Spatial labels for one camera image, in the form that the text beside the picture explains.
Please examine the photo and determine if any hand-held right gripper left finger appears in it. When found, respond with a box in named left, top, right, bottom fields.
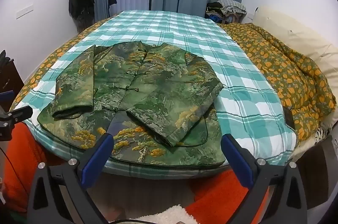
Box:
left=26, top=133, right=114, bottom=224

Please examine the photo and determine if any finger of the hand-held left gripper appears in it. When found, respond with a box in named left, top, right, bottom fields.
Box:
left=0, top=106, right=33, bottom=123
left=0, top=90, right=14, bottom=103

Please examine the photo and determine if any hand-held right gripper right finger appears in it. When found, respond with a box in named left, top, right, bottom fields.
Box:
left=221, top=133, right=308, bottom=224

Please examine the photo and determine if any green landscape print padded jacket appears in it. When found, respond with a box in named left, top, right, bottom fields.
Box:
left=37, top=41, right=226, bottom=168

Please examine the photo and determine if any pile of folded clothes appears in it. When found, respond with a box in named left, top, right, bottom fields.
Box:
left=205, top=0, right=248, bottom=25

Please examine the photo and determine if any dark wooden nightstand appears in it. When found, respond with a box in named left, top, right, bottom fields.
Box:
left=0, top=51, right=26, bottom=114

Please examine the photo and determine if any orange fleece garment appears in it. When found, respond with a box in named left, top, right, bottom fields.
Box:
left=2, top=121, right=270, bottom=224

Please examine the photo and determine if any orange floral bed cover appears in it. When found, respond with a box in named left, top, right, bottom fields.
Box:
left=10, top=20, right=109, bottom=111

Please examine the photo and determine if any black flat pouch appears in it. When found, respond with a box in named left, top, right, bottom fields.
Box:
left=282, top=106, right=298, bottom=132

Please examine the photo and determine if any white fluffy cloth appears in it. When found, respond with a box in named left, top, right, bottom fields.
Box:
left=109, top=204, right=191, bottom=224

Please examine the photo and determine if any orange floral green quilt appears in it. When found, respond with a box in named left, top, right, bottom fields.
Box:
left=217, top=22, right=337, bottom=140

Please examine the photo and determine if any teal white checked bed sheet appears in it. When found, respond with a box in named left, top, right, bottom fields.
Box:
left=12, top=10, right=299, bottom=179

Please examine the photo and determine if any white wall plate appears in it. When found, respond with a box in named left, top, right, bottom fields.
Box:
left=16, top=3, right=34, bottom=19

